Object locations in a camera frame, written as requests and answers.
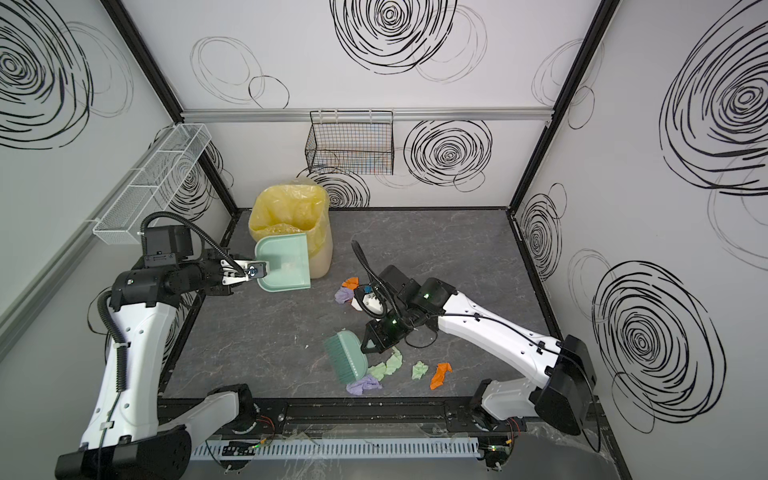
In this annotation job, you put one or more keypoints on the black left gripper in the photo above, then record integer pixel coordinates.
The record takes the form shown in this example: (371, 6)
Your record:
(225, 270)

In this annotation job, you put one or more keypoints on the small green paper scrap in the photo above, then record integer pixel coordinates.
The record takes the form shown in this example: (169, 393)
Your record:
(387, 368)

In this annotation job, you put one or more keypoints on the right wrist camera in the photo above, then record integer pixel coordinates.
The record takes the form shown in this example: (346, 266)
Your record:
(365, 300)

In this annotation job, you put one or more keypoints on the orange paper scrap front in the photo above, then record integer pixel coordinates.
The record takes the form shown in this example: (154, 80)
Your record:
(439, 376)

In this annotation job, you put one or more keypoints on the green paper scrap front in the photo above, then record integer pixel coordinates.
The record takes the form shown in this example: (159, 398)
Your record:
(419, 370)

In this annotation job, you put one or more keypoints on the beige bin with yellow bag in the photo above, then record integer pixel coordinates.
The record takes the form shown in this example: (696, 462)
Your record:
(301, 206)

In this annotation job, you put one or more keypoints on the black wire basket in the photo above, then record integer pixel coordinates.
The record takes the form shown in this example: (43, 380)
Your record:
(356, 141)

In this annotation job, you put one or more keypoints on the green hand brush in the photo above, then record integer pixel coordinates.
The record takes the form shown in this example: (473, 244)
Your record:
(346, 358)

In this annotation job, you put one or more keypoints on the orange paper scrap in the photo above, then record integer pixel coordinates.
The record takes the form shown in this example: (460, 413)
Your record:
(351, 283)
(439, 376)

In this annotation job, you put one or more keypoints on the clear wall shelf tray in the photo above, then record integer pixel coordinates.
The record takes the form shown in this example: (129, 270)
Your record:
(168, 178)

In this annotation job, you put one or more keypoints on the small purple paper scrap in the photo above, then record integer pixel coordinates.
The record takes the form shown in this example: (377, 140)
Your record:
(365, 384)

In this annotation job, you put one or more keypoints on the white slotted cable duct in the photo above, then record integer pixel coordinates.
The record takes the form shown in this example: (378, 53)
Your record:
(338, 449)

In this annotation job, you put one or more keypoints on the orange paper scrap centre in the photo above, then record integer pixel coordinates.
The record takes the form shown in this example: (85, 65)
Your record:
(351, 283)

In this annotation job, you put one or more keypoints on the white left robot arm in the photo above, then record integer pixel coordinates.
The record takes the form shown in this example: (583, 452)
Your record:
(125, 438)

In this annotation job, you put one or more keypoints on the green dustpan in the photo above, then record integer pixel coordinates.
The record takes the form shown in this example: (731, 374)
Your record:
(281, 263)

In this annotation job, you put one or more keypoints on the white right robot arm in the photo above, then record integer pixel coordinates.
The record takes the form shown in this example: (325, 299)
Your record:
(557, 376)

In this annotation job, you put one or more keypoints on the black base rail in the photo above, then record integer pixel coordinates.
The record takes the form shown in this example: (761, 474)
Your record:
(444, 414)

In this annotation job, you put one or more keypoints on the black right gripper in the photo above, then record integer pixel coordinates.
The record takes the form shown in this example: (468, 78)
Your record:
(377, 338)

